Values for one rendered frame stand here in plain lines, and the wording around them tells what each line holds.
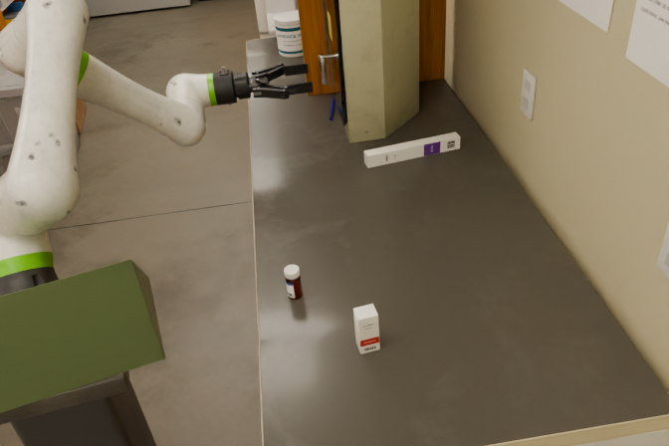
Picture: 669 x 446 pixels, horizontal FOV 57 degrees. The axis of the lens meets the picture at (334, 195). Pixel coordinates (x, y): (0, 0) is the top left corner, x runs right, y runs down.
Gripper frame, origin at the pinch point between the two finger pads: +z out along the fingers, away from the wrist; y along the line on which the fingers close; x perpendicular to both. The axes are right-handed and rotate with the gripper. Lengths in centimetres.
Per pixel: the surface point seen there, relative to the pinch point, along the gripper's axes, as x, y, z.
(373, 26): -14.6, -5.6, 19.4
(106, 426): 40, -78, -55
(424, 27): 1, 31, 43
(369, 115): 12.1, -5.6, 17.1
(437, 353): 20, -89, 14
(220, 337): 114, 15, -46
